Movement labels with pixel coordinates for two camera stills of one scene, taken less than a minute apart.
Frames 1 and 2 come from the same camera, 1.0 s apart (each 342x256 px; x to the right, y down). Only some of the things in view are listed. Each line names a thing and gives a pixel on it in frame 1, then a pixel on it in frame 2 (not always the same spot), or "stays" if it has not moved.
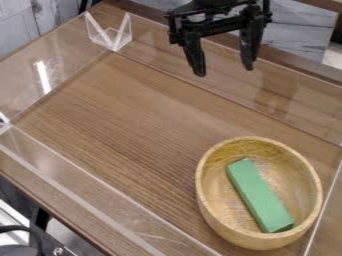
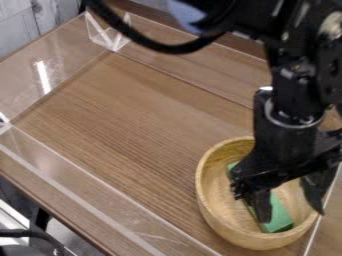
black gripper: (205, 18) to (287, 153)
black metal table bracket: (43, 244) stays
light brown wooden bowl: (226, 212) stays
